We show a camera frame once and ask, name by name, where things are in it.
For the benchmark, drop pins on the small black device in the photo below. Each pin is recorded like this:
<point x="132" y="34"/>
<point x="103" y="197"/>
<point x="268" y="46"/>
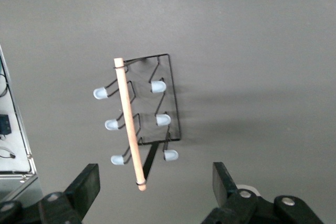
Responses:
<point x="4" y="124"/>

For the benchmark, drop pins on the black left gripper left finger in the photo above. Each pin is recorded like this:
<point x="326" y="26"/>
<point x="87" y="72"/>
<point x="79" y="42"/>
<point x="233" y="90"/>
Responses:
<point x="84" y="187"/>

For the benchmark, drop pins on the dark grey table mat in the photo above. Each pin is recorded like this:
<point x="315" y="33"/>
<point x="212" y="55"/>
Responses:
<point x="236" y="51"/>

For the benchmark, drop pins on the white aluminium-framed side table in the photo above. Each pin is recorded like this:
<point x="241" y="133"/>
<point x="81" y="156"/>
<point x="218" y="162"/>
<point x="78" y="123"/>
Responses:
<point x="15" y="155"/>

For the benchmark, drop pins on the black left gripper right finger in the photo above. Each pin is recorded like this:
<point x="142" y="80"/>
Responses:
<point x="236" y="205"/>

